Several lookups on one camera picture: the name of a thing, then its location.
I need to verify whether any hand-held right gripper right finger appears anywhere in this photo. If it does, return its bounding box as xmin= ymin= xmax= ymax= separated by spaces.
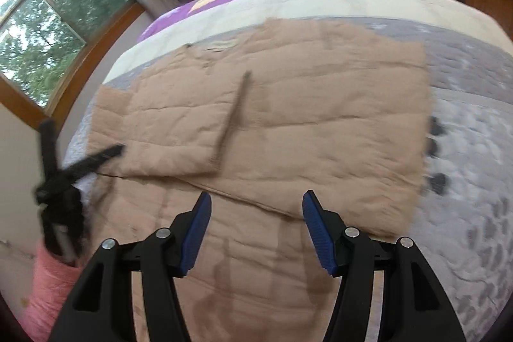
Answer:
xmin=302 ymin=190 xmax=467 ymax=342

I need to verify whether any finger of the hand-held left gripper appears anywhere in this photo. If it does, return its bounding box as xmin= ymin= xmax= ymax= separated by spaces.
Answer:
xmin=60 ymin=144 xmax=125 ymax=182
xmin=38 ymin=118 xmax=61 ymax=182

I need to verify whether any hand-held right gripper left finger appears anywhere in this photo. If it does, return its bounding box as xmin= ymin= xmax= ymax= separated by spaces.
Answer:
xmin=48 ymin=192 xmax=212 ymax=342

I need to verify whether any tan padded coat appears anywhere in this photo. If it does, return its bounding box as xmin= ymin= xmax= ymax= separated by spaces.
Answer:
xmin=86 ymin=17 xmax=433 ymax=342

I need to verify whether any person's left forearm pink sleeve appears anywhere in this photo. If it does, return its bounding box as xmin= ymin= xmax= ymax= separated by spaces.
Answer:
xmin=22 ymin=238 xmax=87 ymax=342

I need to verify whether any wooden framed window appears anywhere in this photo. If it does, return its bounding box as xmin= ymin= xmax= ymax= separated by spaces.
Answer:
xmin=0 ymin=0 xmax=145 ymax=130

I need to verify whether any purple flowered blanket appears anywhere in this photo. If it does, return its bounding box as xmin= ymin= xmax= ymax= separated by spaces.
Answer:
xmin=136 ymin=0 xmax=285 ymax=44

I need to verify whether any grey quilted bedspread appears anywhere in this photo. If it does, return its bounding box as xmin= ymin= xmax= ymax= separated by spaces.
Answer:
xmin=66 ymin=15 xmax=513 ymax=342

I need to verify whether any cream bed sheet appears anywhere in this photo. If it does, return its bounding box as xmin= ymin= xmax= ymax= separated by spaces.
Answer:
xmin=104 ymin=0 xmax=513 ymax=86

